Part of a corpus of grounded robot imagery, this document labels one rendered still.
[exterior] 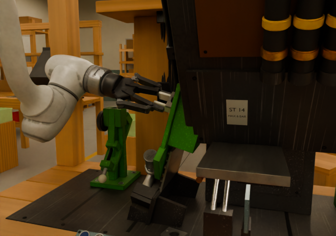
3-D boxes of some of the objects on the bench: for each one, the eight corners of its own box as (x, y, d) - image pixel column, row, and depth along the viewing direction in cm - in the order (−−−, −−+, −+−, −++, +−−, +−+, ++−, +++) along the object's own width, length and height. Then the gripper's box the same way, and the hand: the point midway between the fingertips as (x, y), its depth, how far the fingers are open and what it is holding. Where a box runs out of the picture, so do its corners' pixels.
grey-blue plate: (249, 263, 62) (252, 200, 60) (239, 261, 62) (242, 199, 60) (250, 238, 71) (252, 183, 69) (242, 236, 71) (244, 182, 69)
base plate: (528, 327, 49) (530, 316, 48) (5, 224, 81) (4, 217, 80) (406, 210, 88) (407, 204, 88) (89, 173, 120) (88, 168, 120)
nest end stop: (151, 211, 79) (150, 204, 76) (131, 203, 81) (130, 195, 77) (153, 207, 80) (152, 200, 77) (133, 199, 82) (132, 191, 78)
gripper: (90, 95, 83) (167, 120, 77) (117, 57, 91) (188, 78, 85) (97, 110, 89) (168, 135, 83) (121, 74, 97) (188, 94, 91)
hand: (168, 103), depth 85 cm, fingers closed on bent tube, 3 cm apart
